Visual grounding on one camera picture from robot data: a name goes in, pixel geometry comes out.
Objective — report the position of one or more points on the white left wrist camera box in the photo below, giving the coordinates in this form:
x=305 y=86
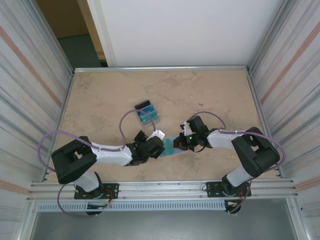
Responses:
x=157 y=133

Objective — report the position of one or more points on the black card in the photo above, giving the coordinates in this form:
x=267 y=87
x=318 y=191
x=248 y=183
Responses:
x=142 y=104

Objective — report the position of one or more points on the small circuit board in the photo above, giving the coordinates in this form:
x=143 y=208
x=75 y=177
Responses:
x=97 y=206

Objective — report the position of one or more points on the white door frame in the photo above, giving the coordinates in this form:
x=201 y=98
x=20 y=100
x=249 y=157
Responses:
x=102 y=30

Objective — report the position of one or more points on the long aluminium mounting rail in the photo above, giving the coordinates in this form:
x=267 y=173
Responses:
x=162 y=190

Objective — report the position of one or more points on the clear acrylic card stand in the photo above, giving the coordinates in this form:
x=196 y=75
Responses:
x=150 y=125

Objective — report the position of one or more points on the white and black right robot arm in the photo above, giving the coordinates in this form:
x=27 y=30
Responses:
x=222 y=138

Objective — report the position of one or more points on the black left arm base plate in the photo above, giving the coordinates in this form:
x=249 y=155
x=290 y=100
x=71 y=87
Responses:
x=111 y=191

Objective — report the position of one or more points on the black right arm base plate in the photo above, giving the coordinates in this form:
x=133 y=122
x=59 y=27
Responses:
x=212 y=190

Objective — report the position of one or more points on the blue VIP card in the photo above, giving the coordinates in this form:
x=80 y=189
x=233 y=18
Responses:
x=147 y=111

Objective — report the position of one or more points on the teal VIP card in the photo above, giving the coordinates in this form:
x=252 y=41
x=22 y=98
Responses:
x=151 y=118

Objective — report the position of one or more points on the beige card wallet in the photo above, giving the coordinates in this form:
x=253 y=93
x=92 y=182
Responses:
x=175 y=154

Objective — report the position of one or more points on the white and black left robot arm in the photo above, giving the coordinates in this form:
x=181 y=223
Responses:
x=110 y=155

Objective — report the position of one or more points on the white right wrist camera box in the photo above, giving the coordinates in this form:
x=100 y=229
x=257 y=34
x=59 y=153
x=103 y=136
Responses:
x=186 y=127

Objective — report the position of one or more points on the grey metal sheet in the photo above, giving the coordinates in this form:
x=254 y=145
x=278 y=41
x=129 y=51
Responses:
x=162 y=227

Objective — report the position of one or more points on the aluminium frame post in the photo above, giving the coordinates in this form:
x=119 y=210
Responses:
x=53 y=37
x=269 y=37

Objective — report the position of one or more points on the aluminium table edge rail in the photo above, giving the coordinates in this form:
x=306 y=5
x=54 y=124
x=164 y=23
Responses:
x=162 y=68

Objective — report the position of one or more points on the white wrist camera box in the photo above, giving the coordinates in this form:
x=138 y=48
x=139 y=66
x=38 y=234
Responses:
x=157 y=133
x=186 y=127

